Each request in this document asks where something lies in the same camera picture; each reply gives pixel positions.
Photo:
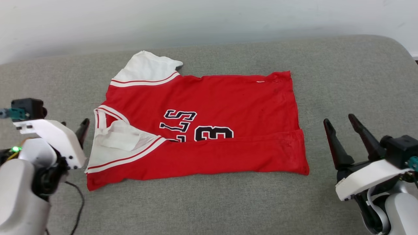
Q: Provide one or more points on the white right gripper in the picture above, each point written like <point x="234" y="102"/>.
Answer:
<point x="369" y="178"/>

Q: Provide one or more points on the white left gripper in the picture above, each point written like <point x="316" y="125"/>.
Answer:
<point x="62" y="140"/>

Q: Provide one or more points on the red and white jersey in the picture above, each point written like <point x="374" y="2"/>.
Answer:
<point x="228" y="98"/>

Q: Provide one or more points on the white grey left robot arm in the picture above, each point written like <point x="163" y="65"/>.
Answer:
<point x="19" y="195"/>

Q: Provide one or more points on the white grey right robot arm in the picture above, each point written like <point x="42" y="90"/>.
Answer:
<point x="400" y="212"/>

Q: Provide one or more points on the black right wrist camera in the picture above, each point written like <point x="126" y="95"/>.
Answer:
<point x="400" y="150"/>

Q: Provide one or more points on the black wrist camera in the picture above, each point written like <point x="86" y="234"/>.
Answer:
<point x="31" y="106"/>
<point x="400" y="150"/>

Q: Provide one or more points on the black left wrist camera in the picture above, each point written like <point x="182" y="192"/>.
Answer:
<point x="31" y="106"/>

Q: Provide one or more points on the teal left camera connector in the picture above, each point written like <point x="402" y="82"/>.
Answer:
<point x="14" y="113"/>

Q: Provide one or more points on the teal camera connector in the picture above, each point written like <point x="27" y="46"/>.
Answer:
<point x="414" y="163"/>
<point x="14" y="113"/>

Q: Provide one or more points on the teal right camera connector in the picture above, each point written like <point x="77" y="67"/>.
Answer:
<point x="414" y="163"/>

